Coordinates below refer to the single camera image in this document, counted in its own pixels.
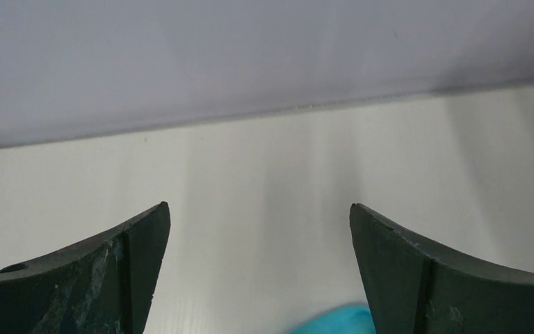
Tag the cyan t shirt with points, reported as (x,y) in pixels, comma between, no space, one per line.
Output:
(346,319)

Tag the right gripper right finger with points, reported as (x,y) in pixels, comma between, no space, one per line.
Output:
(414,284)

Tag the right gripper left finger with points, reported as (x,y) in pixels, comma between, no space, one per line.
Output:
(102,284)

